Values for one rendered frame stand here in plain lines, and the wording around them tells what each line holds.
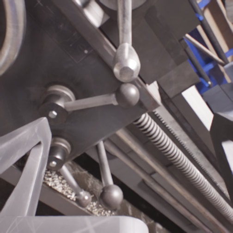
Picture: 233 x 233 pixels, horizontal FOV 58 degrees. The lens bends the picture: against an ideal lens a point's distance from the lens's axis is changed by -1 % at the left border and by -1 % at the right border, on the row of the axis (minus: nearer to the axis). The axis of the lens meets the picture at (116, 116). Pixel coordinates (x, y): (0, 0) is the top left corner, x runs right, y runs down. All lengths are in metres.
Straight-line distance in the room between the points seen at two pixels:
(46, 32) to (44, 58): 0.04
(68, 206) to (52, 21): 0.45
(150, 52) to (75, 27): 0.11
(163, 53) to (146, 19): 0.06
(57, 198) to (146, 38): 0.44
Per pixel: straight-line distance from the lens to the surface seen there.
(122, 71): 0.18
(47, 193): 0.58
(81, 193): 0.47
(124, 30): 0.23
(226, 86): 1.04
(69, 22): 0.33
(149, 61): 0.34
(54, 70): 0.36
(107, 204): 0.36
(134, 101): 0.29
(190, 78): 0.53
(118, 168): 0.75
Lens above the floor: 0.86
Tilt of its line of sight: 22 degrees down
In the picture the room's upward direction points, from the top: 56 degrees clockwise
